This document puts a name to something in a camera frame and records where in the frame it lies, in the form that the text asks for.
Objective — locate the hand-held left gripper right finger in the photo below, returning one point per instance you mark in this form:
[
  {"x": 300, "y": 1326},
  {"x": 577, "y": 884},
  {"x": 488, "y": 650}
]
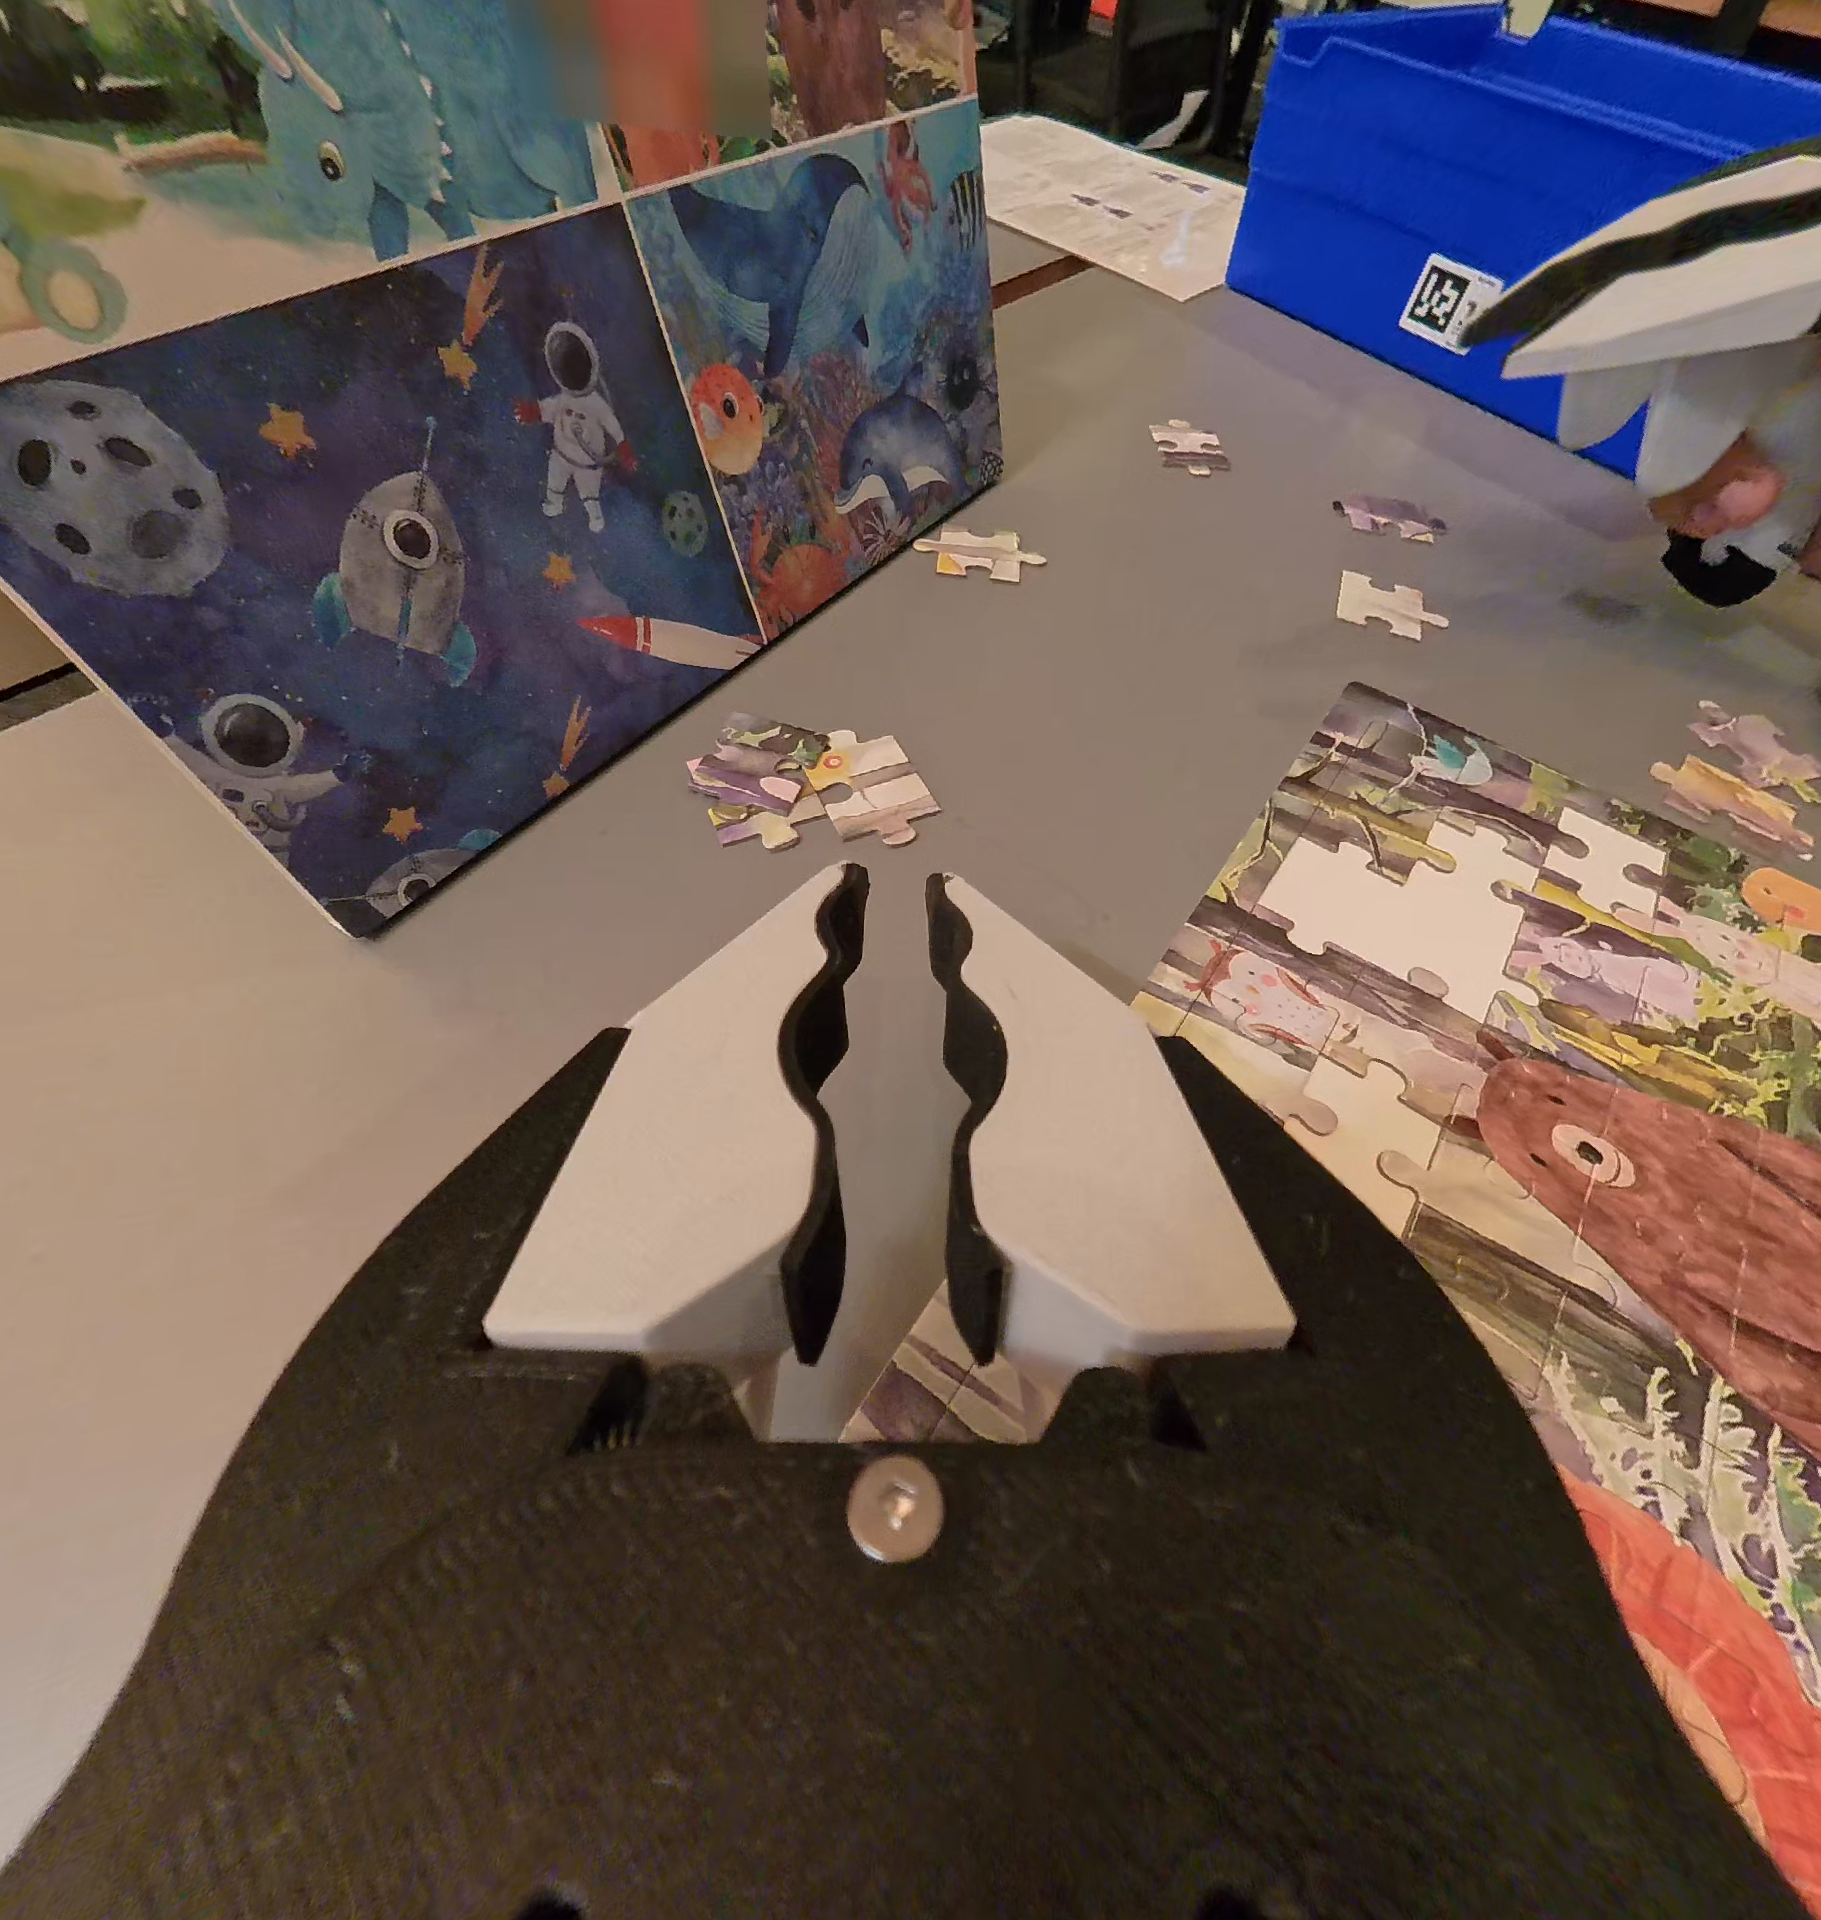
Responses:
[{"x": 1135, "y": 1185}]

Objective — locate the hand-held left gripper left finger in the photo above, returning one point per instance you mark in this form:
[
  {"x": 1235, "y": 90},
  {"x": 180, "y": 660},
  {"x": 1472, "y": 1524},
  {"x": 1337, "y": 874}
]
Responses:
[{"x": 671, "y": 1185}]

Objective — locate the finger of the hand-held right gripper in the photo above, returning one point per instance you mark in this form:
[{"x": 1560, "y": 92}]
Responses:
[
  {"x": 1736, "y": 201},
  {"x": 1721, "y": 316}
]

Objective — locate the olive branch puzzle piece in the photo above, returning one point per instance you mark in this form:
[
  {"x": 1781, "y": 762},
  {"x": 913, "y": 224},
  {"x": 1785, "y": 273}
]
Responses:
[{"x": 1375, "y": 822}]

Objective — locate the partly assembled forest jigsaw puzzle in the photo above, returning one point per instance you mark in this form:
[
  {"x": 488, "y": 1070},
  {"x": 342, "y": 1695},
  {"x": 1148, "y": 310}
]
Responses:
[{"x": 1601, "y": 1201}]

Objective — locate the person's right hand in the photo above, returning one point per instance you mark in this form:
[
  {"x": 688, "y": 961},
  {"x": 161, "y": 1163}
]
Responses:
[{"x": 1721, "y": 497}]

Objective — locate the lilac puzzle piece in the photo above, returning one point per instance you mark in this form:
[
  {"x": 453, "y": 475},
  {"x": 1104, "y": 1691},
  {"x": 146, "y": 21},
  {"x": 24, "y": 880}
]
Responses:
[{"x": 1757, "y": 741}]

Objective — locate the purple puzzle piece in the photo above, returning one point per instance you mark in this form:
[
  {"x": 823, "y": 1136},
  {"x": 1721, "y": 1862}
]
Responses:
[{"x": 1391, "y": 518}]

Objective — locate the yellow pink puzzle piece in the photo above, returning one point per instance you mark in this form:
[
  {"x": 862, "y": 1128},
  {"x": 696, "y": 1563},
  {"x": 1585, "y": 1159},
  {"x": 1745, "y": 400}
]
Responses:
[{"x": 1736, "y": 807}]

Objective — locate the blue plastic bin white label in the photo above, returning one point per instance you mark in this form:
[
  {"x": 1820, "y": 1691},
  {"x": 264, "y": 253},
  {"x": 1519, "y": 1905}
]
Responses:
[{"x": 1332, "y": 210}]

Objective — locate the purple green joined puzzle pieces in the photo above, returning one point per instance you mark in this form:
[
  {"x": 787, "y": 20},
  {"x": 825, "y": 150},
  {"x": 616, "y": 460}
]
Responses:
[{"x": 752, "y": 783}]

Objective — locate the grey white puzzle piece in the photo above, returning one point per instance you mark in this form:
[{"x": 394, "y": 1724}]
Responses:
[{"x": 1187, "y": 446}]

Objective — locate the printed paper sheet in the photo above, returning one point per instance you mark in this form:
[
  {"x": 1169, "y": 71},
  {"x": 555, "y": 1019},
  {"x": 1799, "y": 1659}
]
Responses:
[{"x": 1107, "y": 195}]

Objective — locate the yellow white puzzle piece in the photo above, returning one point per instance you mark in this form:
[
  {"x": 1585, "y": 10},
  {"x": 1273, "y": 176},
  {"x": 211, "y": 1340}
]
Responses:
[{"x": 977, "y": 555}]

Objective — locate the illustrated jigsaw puzzle box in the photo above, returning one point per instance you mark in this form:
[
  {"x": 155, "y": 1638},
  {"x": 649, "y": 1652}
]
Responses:
[{"x": 402, "y": 526}]

